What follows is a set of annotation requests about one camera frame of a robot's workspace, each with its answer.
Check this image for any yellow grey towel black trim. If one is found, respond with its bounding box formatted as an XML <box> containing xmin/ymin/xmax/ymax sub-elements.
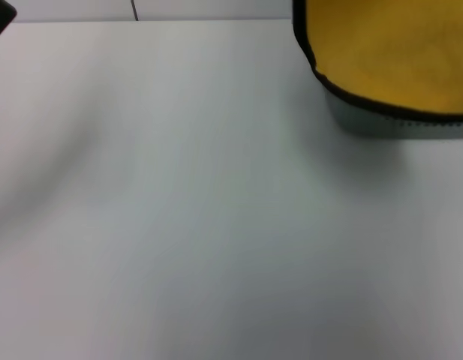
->
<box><xmin>292</xmin><ymin>0</ymin><xmax>463</xmax><ymax>123</ymax></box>

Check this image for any grey perforated plastic storage box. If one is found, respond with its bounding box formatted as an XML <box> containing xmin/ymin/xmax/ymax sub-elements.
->
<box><xmin>323</xmin><ymin>86</ymin><xmax>463</xmax><ymax>141</ymax></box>

